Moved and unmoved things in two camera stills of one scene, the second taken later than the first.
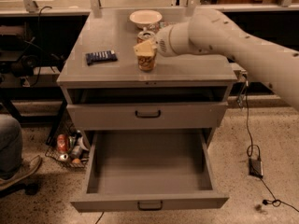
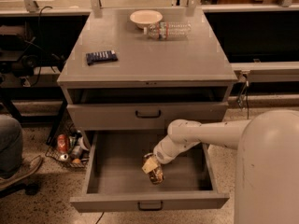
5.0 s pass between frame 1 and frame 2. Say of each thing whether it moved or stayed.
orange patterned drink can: moved
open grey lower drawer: stayed
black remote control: stayed
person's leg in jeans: stayed
